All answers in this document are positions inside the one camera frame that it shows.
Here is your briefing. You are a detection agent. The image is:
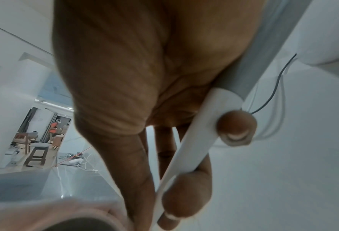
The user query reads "person's right hand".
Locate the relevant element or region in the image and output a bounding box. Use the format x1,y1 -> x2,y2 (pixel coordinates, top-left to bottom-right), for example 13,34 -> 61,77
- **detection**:
51,0 -> 269,231

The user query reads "white bottle brush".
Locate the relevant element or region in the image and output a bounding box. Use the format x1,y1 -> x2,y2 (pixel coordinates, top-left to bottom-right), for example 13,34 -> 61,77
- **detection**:
152,0 -> 313,226

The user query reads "wooden stool grey seat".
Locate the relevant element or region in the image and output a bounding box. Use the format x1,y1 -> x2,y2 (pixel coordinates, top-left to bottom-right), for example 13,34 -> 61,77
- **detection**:
24,142 -> 51,167

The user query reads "wooden chair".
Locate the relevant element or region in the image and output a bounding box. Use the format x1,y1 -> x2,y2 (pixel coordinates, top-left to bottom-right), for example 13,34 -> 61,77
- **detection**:
12,132 -> 39,154

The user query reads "orange power cable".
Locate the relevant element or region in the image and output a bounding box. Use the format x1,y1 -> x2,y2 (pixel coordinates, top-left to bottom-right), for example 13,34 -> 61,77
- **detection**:
53,147 -> 93,167

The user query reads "thin white charging cable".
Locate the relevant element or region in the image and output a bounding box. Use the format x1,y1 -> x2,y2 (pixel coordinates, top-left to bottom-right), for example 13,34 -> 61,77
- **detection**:
77,154 -> 100,173

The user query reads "black hanging cable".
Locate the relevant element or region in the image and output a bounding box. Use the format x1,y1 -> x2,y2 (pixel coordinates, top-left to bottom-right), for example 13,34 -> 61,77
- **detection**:
251,53 -> 298,114

